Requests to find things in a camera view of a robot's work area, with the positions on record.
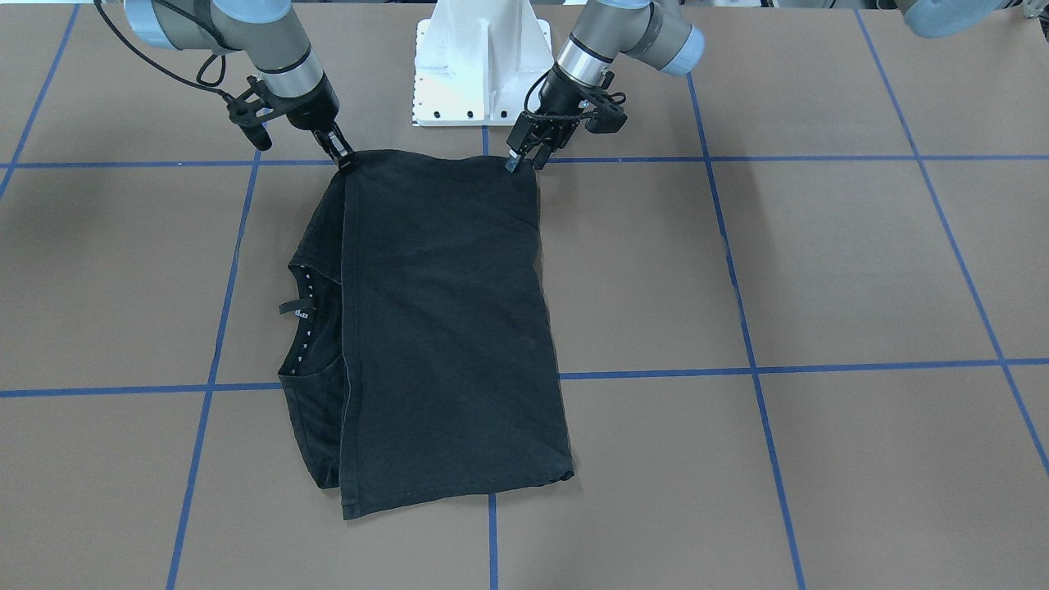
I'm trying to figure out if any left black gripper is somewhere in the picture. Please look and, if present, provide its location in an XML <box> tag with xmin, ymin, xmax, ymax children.
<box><xmin>505</xmin><ymin>65</ymin><xmax>595</xmax><ymax>173</ymax></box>

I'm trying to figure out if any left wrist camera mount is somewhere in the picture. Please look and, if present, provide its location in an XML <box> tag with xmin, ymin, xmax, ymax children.
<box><xmin>579</xmin><ymin>70</ymin><xmax>627</xmax><ymax>134</ymax></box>

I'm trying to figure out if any black graphic t-shirt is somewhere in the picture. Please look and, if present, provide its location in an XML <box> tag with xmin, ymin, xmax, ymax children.
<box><xmin>278</xmin><ymin>150</ymin><xmax>574</xmax><ymax>520</ymax></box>

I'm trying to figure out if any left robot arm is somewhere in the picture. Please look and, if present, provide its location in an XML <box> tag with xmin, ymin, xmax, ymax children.
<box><xmin>506</xmin><ymin>1</ymin><xmax>705</xmax><ymax>173</ymax></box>

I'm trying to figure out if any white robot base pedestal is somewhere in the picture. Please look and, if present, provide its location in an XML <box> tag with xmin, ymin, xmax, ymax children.
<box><xmin>412</xmin><ymin>1</ymin><xmax>554</xmax><ymax>127</ymax></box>

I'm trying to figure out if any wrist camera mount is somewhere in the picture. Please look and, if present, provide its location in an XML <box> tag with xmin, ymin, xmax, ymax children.
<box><xmin>224</xmin><ymin>75</ymin><xmax>272</xmax><ymax>151</ymax></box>
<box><xmin>579</xmin><ymin>70</ymin><xmax>627</xmax><ymax>134</ymax></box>

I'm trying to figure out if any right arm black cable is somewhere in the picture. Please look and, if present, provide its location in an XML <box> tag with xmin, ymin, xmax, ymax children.
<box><xmin>92</xmin><ymin>0</ymin><xmax>238</xmax><ymax>103</ymax></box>

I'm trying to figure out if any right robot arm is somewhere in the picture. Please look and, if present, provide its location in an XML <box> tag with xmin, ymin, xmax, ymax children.
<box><xmin>121</xmin><ymin>1</ymin><xmax>354</xmax><ymax>168</ymax></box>

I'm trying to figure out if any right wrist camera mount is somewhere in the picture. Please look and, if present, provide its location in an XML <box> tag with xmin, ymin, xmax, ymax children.
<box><xmin>224</xmin><ymin>75</ymin><xmax>272</xmax><ymax>151</ymax></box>

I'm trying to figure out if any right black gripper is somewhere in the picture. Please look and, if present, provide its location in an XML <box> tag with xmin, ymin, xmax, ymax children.
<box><xmin>285</xmin><ymin>73</ymin><xmax>355</xmax><ymax>171</ymax></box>

